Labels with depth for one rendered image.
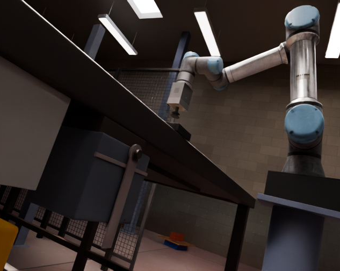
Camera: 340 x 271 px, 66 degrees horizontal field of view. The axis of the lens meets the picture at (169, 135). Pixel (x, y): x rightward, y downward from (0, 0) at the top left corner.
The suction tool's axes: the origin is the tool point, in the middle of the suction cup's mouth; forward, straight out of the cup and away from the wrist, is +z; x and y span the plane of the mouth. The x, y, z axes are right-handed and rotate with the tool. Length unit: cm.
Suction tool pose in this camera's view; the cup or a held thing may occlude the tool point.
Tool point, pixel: (174, 116)
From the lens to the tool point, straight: 117.4
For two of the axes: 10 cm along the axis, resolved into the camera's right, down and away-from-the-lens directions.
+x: 8.2, 0.9, -5.6
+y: -5.0, -3.4, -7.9
